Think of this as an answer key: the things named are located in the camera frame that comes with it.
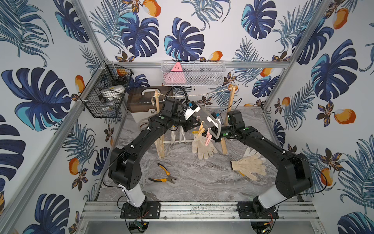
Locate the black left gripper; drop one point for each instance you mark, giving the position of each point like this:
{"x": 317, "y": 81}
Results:
{"x": 190, "y": 122}

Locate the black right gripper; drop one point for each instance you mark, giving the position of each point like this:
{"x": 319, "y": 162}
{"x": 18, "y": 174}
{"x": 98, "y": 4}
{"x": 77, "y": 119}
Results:
{"x": 215, "y": 130}

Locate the beige glove yellow cuff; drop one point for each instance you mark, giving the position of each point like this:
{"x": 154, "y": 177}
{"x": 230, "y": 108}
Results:
{"x": 199, "y": 148}

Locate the wooden drying rack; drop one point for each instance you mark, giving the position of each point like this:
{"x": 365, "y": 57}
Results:
{"x": 200, "y": 131}

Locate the beige glove red cuff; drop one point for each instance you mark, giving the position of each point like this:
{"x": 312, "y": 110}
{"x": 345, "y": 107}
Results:
{"x": 160, "y": 148}

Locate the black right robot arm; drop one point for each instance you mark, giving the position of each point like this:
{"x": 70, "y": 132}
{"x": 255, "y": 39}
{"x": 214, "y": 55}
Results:
{"x": 293, "y": 170}

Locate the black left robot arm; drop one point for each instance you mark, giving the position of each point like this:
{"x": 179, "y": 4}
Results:
{"x": 124, "y": 168}

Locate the brown lidded storage box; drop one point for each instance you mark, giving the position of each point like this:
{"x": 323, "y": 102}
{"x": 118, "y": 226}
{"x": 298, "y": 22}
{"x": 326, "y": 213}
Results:
{"x": 139, "y": 101}

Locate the pink triangular card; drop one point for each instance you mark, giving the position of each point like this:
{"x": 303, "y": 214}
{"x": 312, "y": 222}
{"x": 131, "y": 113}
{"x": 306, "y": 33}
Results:
{"x": 175, "y": 76}

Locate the white object in basket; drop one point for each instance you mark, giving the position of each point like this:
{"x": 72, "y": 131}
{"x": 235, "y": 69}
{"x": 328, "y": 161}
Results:
{"x": 112, "y": 92}

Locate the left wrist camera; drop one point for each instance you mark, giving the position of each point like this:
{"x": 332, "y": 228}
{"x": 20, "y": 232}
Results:
{"x": 192, "y": 108}

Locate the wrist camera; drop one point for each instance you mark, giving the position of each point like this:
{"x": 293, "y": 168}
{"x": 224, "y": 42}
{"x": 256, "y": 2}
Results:
{"x": 215, "y": 122}
{"x": 192, "y": 108}

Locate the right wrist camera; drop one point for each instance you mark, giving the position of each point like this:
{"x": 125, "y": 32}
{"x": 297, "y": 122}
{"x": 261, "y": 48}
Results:
{"x": 215, "y": 122}

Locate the clear mesh wall tray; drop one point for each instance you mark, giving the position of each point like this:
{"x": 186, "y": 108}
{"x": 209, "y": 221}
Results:
{"x": 199, "y": 73}

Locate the black wire basket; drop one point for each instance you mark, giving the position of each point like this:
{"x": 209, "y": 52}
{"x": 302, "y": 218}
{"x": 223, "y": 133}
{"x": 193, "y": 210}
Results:
{"x": 106, "y": 75}

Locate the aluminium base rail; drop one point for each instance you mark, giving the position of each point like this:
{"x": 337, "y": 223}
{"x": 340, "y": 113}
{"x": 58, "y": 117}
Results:
{"x": 198, "y": 211}

